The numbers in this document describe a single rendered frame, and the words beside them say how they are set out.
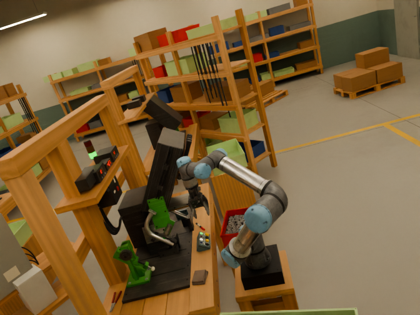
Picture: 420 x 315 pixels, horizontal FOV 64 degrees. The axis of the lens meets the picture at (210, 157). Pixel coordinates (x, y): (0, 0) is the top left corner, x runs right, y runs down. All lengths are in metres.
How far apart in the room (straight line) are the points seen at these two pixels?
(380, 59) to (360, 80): 0.84
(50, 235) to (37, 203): 0.17
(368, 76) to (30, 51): 9.64
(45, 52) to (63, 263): 10.51
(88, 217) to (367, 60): 7.12
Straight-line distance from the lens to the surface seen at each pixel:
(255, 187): 1.57
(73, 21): 11.63
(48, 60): 12.04
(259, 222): 1.43
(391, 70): 8.14
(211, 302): 1.93
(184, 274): 2.16
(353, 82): 7.70
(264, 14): 10.47
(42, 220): 1.75
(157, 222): 2.34
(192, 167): 1.63
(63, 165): 2.03
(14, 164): 1.66
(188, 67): 5.15
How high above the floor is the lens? 2.21
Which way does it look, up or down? 21 degrees down
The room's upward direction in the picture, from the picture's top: 17 degrees counter-clockwise
